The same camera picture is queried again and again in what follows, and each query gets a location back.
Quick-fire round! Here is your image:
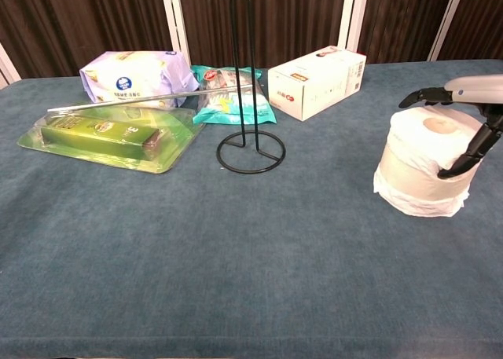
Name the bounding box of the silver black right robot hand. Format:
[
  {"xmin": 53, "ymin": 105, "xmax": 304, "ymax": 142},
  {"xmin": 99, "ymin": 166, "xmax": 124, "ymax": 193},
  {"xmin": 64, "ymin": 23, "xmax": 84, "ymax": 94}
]
[{"xmin": 398, "ymin": 74, "xmax": 503, "ymax": 180}]

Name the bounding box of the white paper towel roll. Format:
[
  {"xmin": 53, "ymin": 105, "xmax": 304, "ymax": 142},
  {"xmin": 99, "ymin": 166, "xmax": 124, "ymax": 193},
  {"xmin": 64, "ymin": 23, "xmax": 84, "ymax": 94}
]
[{"xmin": 373, "ymin": 106, "xmax": 483, "ymax": 218}]

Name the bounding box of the black metal paper holder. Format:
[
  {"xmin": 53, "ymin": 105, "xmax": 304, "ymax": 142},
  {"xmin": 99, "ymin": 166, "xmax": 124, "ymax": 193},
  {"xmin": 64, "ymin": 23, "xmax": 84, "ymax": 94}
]
[{"xmin": 216, "ymin": 0, "xmax": 287, "ymax": 174}]

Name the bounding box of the white cardboard product box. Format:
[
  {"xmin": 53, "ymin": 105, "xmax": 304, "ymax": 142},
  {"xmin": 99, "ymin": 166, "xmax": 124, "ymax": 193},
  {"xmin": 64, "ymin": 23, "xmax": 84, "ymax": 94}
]
[{"xmin": 267, "ymin": 45, "xmax": 368, "ymax": 123}]

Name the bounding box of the dark brown pleated curtain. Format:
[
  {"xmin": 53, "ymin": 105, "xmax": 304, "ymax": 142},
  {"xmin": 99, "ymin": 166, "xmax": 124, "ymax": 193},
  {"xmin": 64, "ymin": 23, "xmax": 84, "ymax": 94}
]
[{"xmin": 0, "ymin": 0, "xmax": 503, "ymax": 79}]

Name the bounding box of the teal plastic package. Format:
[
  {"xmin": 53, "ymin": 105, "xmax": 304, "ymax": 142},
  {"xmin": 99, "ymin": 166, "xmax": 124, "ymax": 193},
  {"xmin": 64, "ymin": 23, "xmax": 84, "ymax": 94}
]
[{"xmin": 191, "ymin": 64, "xmax": 277, "ymax": 126}]

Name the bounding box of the blue table cloth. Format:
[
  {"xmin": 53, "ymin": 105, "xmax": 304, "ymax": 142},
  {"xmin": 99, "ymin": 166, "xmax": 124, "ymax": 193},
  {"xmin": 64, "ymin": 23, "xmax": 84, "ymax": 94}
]
[{"xmin": 0, "ymin": 58, "xmax": 503, "ymax": 359}]

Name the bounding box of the white blue pouch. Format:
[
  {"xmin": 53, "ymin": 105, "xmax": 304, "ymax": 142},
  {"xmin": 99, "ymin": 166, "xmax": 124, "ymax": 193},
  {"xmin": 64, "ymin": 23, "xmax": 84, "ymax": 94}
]
[{"xmin": 79, "ymin": 50, "xmax": 200, "ymax": 108}]

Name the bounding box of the green blister pack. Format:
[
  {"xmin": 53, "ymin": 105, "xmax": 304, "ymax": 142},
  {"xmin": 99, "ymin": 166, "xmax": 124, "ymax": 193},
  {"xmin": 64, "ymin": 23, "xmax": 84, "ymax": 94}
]
[{"xmin": 17, "ymin": 99, "xmax": 207, "ymax": 175}]

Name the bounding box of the white metal frame post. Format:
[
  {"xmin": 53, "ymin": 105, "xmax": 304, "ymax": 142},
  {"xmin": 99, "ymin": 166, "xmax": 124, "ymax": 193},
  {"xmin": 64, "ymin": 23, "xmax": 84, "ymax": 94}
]
[
  {"xmin": 0, "ymin": 42, "xmax": 23, "ymax": 90},
  {"xmin": 427, "ymin": 0, "xmax": 471, "ymax": 62},
  {"xmin": 160, "ymin": 0, "xmax": 193, "ymax": 66},
  {"xmin": 336, "ymin": 0, "xmax": 371, "ymax": 54}
]

